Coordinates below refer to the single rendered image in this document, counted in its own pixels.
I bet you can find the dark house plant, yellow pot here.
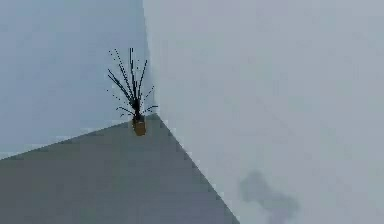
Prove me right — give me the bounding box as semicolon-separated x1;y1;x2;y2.
106;47;159;137

